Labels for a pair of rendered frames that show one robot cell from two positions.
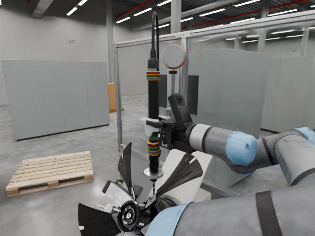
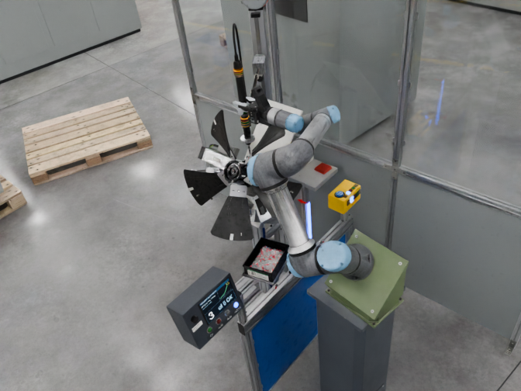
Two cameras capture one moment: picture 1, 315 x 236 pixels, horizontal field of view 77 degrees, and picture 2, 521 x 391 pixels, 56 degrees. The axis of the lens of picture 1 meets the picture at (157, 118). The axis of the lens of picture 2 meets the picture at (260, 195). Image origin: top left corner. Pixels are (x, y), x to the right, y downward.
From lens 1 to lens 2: 1.63 m
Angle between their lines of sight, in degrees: 26
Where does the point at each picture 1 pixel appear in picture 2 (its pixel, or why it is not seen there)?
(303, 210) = (279, 151)
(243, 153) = (293, 127)
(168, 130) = (253, 112)
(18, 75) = not seen: outside the picture
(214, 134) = (280, 116)
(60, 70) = not seen: outside the picture
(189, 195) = not seen: hidden behind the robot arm
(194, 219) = (260, 157)
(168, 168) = (261, 127)
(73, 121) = (69, 36)
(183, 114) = (262, 102)
